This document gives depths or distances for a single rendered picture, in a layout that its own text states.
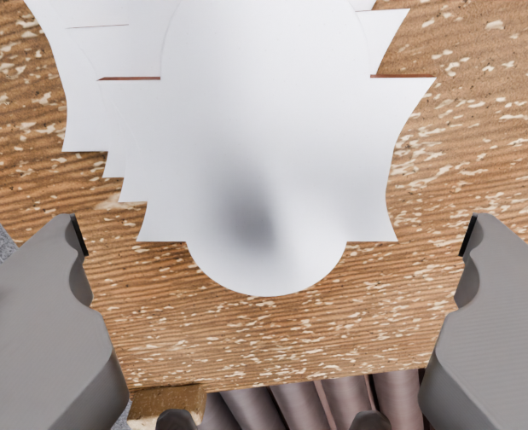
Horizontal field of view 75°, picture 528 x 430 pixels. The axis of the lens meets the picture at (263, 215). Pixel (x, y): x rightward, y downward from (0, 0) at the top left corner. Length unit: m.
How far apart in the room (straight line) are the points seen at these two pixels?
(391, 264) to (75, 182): 0.19
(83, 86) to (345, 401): 0.33
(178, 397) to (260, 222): 0.19
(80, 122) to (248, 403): 0.29
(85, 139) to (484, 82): 0.19
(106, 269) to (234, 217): 0.11
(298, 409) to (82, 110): 0.31
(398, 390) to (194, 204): 0.27
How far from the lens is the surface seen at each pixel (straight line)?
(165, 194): 0.16
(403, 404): 0.39
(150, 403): 0.33
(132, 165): 0.17
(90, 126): 0.19
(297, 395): 0.36
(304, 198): 0.15
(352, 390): 0.36
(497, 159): 0.22
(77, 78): 0.18
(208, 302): 0.25
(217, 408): 0.41
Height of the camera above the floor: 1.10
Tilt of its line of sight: 58 degrees down
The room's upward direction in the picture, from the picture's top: 178 degrees counter-clockwise
